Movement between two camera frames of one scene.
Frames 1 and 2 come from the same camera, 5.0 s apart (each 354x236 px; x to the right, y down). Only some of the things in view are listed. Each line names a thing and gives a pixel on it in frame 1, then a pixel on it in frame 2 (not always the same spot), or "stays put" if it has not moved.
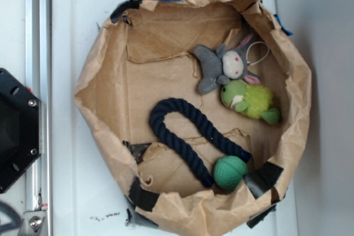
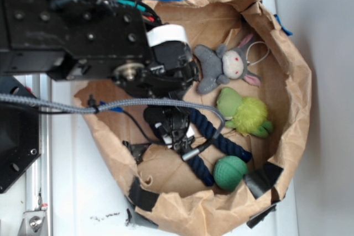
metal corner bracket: [32, 221] stays put
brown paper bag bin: [196, 98] stays put
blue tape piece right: [285, 31] stays put
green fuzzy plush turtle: [253, 100] to [246, 115]
